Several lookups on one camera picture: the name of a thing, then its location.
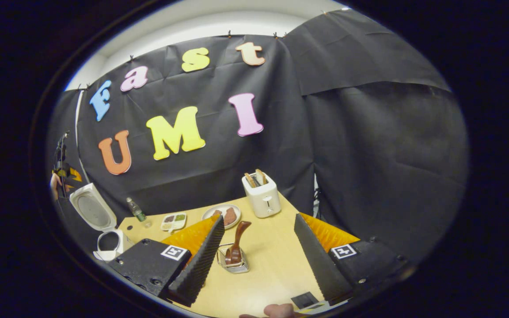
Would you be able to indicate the white round plate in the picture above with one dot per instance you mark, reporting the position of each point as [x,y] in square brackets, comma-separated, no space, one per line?
[232,211]

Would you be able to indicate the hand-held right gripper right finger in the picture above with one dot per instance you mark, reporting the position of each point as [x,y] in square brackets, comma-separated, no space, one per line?
[316,260]

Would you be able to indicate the green label water bottle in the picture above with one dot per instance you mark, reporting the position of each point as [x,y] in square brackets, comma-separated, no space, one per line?
[137,213]

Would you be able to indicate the white divided condiment dish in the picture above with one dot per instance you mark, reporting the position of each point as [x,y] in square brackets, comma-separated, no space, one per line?
[174,222]

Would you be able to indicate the black backdrop cloth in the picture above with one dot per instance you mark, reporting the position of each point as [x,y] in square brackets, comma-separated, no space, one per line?
[369,154]

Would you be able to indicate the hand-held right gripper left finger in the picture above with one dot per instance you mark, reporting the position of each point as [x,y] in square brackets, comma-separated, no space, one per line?
[199,265]

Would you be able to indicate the white toaster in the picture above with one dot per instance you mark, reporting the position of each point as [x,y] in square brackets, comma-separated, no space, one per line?
[263,198]

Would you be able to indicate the toast slice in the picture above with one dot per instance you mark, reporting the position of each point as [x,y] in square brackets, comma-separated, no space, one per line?
[250,180]
[261,176]

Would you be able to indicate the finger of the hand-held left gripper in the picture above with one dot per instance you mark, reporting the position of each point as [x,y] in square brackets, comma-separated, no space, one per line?
[75,174]

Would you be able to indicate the brown meat piece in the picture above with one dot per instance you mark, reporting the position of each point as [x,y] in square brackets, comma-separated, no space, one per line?
[217,214]
[230,216]

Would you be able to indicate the white rice cooker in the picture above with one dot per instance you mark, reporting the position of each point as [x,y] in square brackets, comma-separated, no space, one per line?
[93,210]

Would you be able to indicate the brown wooden spoon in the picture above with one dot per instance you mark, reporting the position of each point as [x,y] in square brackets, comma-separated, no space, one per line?
[237,247]

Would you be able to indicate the small black square card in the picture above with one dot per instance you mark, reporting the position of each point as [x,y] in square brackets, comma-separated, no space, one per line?
[304,300]

